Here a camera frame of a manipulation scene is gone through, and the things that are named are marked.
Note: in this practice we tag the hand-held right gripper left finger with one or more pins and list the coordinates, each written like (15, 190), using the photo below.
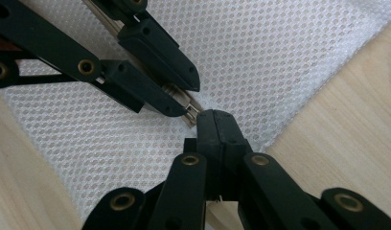
(208, 137)

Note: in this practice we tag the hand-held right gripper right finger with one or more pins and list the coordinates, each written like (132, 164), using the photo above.
(233, 140)

